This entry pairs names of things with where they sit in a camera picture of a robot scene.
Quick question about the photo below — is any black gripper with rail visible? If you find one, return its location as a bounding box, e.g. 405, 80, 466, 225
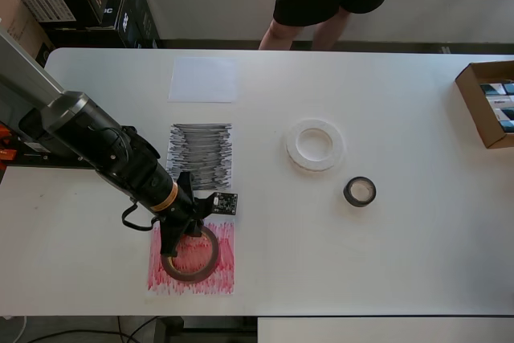
161, 172, 202, 259

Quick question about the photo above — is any red double-sided tape roll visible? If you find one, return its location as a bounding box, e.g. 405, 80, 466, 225
160, 224, 221, 282

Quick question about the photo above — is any white double-sided tape roll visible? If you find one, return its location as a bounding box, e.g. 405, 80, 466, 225
283, 117, 347, 175

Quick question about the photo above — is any black electrical tape roll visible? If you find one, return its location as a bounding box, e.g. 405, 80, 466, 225
343, 176, 377, 208

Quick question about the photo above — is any red scribbled paper sheet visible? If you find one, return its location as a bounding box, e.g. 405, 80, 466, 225
144, 218, 236, 298

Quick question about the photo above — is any black scribbled paper sheet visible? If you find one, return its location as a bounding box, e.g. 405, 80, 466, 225
163, 121, 235, 194

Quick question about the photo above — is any black table leg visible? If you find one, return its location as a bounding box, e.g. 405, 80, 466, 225
154, 316, 186, 343

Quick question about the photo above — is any blank white paper sheet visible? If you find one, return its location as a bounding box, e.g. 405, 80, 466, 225
167, 56, 239, 104

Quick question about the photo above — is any white panel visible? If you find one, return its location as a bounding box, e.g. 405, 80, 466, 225
256, 316, 514, 343

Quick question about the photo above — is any orange table clamp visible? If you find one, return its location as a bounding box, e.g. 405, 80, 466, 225
0, 124, 19, 161

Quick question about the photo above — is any low black carton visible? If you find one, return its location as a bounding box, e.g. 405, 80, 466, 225
116, 0, 164, 50

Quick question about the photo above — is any wide brown cardboard carton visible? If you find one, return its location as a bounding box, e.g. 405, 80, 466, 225
0, 0, 55, 67

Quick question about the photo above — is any open brown cardboard tray box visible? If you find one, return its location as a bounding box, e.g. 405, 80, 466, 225
455, 60, 514, 150

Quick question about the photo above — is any wrist camera board on bracket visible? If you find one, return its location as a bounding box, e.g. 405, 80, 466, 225
196, 191, 239, 216

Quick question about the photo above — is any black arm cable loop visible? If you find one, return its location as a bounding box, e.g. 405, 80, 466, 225
120, 202, 161, 232

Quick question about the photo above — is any black floor cable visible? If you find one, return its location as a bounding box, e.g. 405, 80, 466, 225
23, 316, 161, 343

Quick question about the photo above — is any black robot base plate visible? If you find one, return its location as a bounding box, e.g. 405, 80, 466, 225
6, 145, 97, 171

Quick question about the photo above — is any white floor cable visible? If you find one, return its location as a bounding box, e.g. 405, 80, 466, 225
0, 313, 27, 343

